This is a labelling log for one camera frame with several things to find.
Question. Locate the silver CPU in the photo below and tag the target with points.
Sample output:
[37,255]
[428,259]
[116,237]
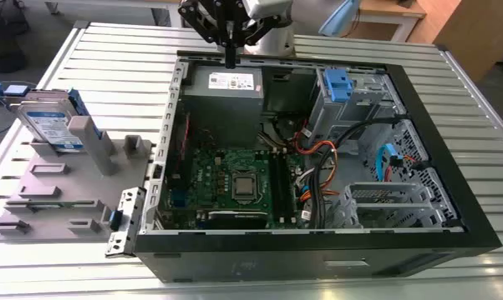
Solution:
[244,187]

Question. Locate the grey power supply unit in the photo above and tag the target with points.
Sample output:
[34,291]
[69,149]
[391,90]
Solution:
[223,118]

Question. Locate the blue plastic drive latch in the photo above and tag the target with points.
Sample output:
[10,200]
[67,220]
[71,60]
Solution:
[337,87]

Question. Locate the hard disk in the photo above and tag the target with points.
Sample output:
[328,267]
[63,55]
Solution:
[47,125]

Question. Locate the black RAM slot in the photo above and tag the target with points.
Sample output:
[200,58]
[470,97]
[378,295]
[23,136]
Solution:
[276,187]
[288,187]

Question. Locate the silver expansion slot bracket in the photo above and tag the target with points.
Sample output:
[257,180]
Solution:
[136,212]

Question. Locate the black PC case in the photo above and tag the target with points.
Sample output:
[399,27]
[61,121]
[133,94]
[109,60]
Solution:
[276,262]

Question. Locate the silver optical drive cage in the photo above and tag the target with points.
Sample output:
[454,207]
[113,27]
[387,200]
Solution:
[352,115]

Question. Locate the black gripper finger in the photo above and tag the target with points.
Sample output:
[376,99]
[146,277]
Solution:
[194,18]
[268,28]

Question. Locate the green motherboard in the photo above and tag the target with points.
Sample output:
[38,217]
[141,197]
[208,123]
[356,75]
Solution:
[209,168]

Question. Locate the white framed table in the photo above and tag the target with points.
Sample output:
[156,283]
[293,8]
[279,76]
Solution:
[174,15]

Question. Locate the black graphics card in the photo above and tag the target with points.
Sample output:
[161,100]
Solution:
[235,218]

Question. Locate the silver disk bay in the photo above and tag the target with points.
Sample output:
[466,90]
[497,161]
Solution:
[394,206]

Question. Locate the wooden cabinet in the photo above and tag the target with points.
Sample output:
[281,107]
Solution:
[476,31]

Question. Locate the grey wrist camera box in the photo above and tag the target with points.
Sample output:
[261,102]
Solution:
[268,7]

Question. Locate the grey parts rack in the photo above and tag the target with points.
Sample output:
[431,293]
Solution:
[81,190]

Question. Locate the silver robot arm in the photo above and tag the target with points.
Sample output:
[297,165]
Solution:
[276,40]

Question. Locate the wooden desk white legs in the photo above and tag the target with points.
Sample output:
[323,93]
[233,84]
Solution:
[398,11]

